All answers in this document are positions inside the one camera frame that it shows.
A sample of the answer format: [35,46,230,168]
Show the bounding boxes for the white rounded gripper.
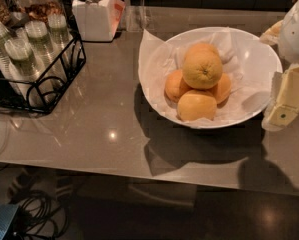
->
[260,0,299,131]

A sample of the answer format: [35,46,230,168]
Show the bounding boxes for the orange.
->
[182,52,223,90]
[185,43,219,58]
[209,73,232,104]
[177,90,217,121]
[164,69,191,103]

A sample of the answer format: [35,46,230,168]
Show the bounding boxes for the white bowl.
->
[138,26,284,130]

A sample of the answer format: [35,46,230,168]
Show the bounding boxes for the white ceramic canister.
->
[72,0,125,42]

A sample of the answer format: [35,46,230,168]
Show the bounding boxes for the plastic cup stack right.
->
[48,14,69,44]

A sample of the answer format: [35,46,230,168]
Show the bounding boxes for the plastic cup stack middle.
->
[25,21,56,66]

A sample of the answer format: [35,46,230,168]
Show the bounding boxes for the glass jar with snacks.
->
[9,0,64,22]

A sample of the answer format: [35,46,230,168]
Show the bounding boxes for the plastic cup stack left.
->
[0,23,11,79]

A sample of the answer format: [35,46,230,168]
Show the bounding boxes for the blue box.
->
[0,204,19,240]

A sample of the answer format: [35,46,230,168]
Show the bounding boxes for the black wire rack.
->
[0,33,86,114]

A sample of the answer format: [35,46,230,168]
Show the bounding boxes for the black cables on floor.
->
[8,188,70,240]

